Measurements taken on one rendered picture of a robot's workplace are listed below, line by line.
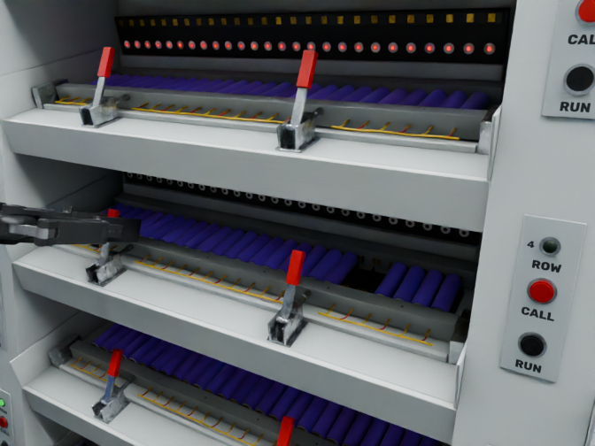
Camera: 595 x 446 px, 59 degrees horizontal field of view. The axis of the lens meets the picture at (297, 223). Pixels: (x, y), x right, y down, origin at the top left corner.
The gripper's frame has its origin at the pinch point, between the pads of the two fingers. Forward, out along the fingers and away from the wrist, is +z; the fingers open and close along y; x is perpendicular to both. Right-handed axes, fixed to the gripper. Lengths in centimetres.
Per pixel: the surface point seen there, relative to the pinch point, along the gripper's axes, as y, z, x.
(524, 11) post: 45, -8, 23
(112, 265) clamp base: 1.1, 0.8, -4.6
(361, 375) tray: 36.0, -0.9, -7.4
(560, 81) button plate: 48, -8, 18
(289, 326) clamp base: 27.7, -0.7, -5.1
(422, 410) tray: 41.9, -0.6, -8.7
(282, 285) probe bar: 23.3, 4.4, -2.2
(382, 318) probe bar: 35.2, 4.8, -2.9
